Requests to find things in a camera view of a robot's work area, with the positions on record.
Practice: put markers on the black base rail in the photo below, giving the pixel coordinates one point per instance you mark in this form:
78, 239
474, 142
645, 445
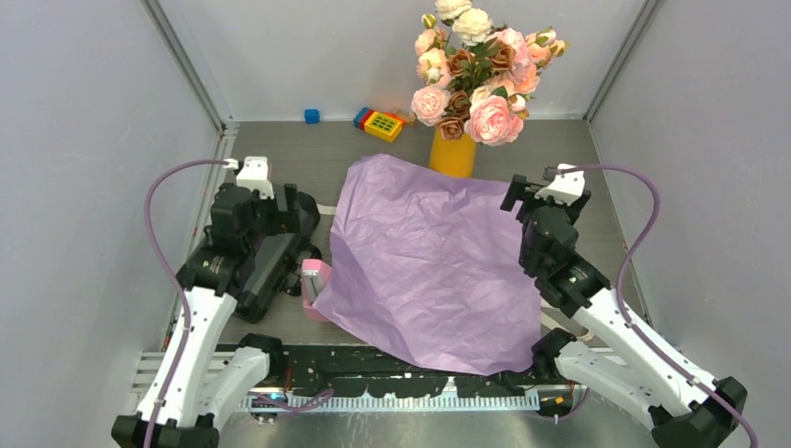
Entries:
355, 370

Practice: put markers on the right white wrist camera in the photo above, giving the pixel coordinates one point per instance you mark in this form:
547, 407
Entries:
566, 184

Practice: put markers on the yellow toy block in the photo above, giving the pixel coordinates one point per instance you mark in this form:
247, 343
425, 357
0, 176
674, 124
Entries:
385, 126

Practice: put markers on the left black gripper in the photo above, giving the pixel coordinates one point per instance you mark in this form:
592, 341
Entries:
281, 218

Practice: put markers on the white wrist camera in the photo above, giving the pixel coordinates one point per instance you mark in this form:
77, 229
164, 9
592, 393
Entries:
566, 184
253, 173

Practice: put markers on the pink roses stem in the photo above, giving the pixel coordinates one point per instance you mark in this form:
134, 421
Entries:
521, 71
495, 120

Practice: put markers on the beige ribbon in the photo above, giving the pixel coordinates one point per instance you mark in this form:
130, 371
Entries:
552, 318

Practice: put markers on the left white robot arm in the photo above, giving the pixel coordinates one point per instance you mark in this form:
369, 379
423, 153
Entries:
247, 254

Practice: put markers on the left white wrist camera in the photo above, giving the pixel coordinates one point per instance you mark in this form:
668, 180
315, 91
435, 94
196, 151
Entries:
253, 173

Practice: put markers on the purple wrapping paper sheet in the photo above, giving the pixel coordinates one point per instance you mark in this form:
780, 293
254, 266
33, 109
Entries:
426, 268

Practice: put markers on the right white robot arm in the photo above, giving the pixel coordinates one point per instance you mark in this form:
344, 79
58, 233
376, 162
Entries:
680, 403

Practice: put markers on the peach roses in vase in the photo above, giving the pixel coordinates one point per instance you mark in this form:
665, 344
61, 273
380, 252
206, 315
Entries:
456, 23

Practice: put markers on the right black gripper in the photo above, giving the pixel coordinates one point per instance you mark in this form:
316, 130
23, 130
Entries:
573, 210

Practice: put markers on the pink toy toaster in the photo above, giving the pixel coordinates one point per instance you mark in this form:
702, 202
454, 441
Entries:
314, 275

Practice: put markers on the blue cube block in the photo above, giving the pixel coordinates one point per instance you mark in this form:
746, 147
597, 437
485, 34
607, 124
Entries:
312, 116

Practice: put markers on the black hard case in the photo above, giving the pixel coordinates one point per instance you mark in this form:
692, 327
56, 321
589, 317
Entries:
278, 263

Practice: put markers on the yellow vase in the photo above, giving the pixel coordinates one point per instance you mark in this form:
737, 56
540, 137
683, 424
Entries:
454, 158

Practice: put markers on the brown roses stem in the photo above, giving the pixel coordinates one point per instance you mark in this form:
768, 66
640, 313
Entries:
476, 75

